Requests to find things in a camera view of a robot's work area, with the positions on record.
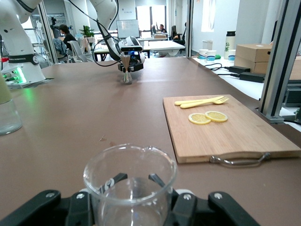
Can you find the glass bottle with green sleeve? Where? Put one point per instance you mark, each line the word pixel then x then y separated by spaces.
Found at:
pixel 7 117

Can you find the upright frame post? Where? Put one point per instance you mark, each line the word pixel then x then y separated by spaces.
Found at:
pixel 279 58

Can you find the yellow plastic fork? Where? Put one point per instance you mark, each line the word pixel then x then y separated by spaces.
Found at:
pixel 188 106

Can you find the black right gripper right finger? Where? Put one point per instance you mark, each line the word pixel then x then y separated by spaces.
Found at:
pixel 211 209

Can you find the seated person in black shirt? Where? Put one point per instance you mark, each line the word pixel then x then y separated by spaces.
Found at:
pixel 68 38

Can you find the clear glass measuring cup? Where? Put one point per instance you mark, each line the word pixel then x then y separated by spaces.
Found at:
pixel 129 164

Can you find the white thermos with green print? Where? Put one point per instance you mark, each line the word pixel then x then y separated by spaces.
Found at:
pixel 229 44

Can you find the cardboard box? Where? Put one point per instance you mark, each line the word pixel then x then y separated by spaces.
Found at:
pixel 254 53
pixel 258 67
pixel 295 68

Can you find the white office table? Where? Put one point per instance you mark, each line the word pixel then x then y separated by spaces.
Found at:
pixel 164 45

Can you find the person with long hair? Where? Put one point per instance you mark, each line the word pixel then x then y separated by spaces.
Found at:
pixel 174 31

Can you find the black power adapter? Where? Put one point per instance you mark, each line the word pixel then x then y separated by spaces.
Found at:
pixel 240 69
pixel 252 77

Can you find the aluminium frame profile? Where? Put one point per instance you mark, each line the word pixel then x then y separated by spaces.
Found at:
pixel 50 42

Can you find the metal post base bracket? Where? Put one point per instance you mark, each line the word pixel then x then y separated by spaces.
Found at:
pixel 274 119

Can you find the white and blue paper cup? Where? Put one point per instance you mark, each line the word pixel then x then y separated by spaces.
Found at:
pixel 232 56
pixel 202 53
pixel 211 56

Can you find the metal double jigger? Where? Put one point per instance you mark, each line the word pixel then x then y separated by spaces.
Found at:
pixel 125 62

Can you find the lemon slice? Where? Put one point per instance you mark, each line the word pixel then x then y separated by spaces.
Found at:
pixel 198 118
pixel 217 116

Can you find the distant seated person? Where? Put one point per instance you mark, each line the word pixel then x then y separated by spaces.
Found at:
pixel 162 28

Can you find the brown table cover sheet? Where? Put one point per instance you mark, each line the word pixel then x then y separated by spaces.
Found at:
pixel 70 106

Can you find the grey finned metal device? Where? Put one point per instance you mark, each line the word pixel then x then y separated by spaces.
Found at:
pixel 292 95

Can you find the blue jacket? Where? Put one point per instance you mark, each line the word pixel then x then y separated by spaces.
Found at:
pixel 60 47

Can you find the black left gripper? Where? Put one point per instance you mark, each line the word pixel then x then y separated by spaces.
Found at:
pixel 137 60

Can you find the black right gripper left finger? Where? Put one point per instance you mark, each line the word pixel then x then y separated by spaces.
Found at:
pixel 47 207

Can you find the dark grey frame post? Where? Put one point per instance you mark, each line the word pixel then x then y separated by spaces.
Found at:
pixel 189 28

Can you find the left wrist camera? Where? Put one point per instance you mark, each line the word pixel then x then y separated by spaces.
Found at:
pixel 131 48

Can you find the green potted plant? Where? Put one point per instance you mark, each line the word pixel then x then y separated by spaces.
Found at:
pixel 87 31

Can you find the white office chair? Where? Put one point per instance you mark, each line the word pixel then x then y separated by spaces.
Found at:
pixel 77 50

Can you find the whiteboard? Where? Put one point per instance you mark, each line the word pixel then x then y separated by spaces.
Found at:
pixel 128 28

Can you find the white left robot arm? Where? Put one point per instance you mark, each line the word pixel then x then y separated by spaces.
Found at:
pixel 14 35

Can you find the small green object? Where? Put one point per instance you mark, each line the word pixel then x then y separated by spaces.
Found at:
pixel 219 56

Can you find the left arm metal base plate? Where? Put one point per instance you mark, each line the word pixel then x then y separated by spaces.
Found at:
pixel 35 83

